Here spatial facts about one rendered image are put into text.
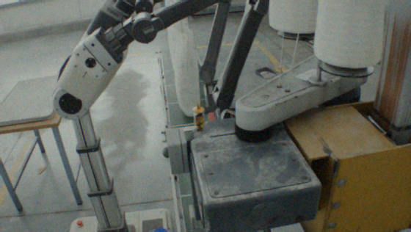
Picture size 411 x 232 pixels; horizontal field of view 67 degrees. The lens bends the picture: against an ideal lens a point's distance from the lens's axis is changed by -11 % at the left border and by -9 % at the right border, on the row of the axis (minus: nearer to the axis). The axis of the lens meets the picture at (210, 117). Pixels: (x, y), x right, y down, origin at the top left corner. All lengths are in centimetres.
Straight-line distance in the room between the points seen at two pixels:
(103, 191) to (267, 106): 115
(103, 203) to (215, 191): 119
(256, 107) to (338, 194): 28
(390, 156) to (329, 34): 32
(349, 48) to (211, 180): 36
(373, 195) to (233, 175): 37
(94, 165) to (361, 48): 130
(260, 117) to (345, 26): 27
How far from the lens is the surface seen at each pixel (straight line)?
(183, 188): 214
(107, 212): 183
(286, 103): 80
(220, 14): 155
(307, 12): 88
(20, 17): 894
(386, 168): 85
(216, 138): 80
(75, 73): 130
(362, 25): 67
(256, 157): 73
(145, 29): 106
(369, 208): 92
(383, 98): 92
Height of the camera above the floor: 177
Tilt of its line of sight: 29 degrees down
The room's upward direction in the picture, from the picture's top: 3 degrees counter-clockwise
